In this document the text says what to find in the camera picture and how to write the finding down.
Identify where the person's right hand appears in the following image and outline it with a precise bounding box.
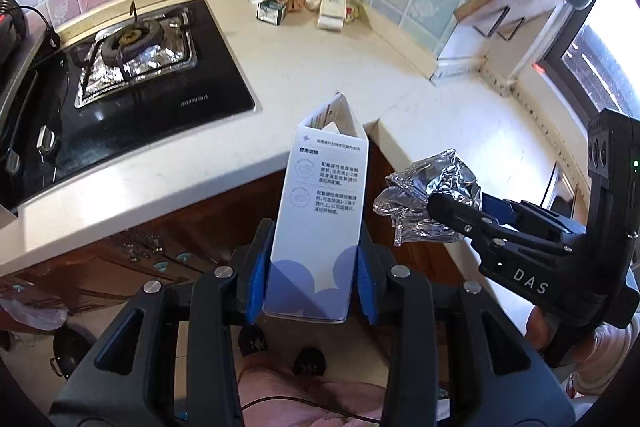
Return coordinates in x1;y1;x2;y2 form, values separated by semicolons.
525;307;555;351

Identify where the yellow tall carton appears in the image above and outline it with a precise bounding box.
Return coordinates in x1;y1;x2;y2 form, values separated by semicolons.
317;0;347;31

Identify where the aluminium foil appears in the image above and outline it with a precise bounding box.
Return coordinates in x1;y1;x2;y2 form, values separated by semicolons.
373;148;482;246

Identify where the red black appliance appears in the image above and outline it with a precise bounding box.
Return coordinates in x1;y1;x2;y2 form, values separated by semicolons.
0;0;27;64

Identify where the wok on floor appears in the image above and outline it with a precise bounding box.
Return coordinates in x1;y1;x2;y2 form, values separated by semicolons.
50;323;96;379

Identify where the black gas stove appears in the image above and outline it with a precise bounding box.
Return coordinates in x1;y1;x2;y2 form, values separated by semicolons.
1;0;256;213

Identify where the red green snack packet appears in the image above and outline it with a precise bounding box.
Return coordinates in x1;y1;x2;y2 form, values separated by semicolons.
344;0;360;24

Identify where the green brown milk carton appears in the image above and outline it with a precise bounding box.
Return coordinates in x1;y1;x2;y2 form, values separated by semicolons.
256;0;288;26

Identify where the steel stove side cover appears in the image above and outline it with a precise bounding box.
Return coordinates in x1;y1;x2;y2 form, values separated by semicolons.
0;15;60;129

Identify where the small yogurt cup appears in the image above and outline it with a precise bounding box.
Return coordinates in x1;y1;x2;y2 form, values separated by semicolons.
286;0;305;13

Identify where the white blue carton box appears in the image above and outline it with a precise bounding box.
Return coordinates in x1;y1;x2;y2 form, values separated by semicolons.
262;93;369;323

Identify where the clear plastic bag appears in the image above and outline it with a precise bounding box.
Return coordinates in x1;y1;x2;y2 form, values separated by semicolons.
0;298;68;333

